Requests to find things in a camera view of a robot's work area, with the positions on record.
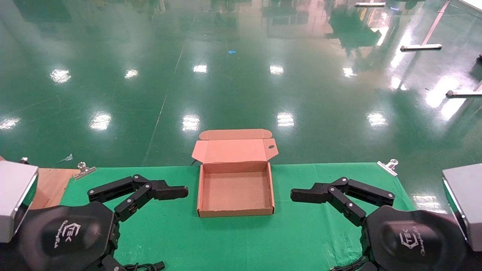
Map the green tablecloth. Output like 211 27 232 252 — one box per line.
60 163 416 271

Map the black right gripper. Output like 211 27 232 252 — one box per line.
331 177 467 271

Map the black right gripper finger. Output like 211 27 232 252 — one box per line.
291 184 366 226

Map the open brown cardboard box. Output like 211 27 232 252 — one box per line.
191 129 279 218

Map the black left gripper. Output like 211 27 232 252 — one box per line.
17 175 151 271

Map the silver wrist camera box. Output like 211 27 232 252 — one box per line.
0 161 39 243
442 163 482 252

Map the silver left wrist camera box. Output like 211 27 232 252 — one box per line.
0 161 39 243

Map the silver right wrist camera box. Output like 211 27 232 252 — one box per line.
442 163 482 252

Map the white table leg frame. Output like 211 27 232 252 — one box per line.
400 0 451 51

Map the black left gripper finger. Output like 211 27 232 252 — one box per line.
114 180 189 222

